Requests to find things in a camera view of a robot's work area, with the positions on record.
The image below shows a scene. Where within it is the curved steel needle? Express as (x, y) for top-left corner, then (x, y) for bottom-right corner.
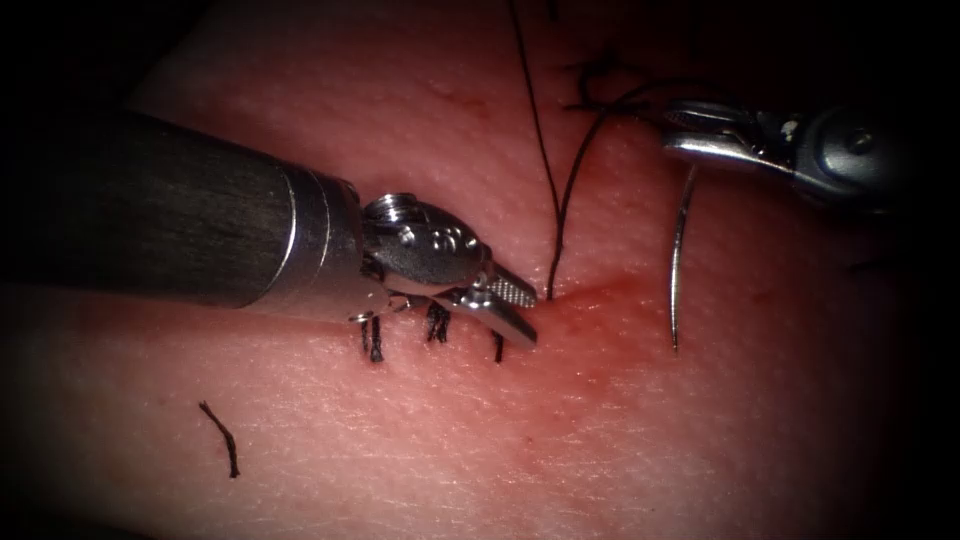
(669, 163), (700, 354)

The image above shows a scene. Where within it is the short cut black thread piece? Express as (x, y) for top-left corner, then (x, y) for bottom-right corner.
(197, 400), (242, 480)

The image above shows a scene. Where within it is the right arm needle driver jaw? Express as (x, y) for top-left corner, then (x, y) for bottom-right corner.
(661, 131), (796, 175)
(662, 99), (763, 138)

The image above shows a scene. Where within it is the left arm needle driver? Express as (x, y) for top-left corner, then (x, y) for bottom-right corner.
(346, 191), (494, 325)

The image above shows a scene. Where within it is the right arm needle driver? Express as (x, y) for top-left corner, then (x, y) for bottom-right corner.
(757, 103), (913, 215)

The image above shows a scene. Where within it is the tissue pad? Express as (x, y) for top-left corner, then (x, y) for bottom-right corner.
(0, 0), (931, 540)

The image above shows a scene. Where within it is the left arm needle driver jaw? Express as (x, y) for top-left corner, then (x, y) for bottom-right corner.
(479, 260), (539, 310)
(438, 283), (539, 350)

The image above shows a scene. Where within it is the black stitching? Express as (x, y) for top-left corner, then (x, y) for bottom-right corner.
(359, 299), (506, 365)

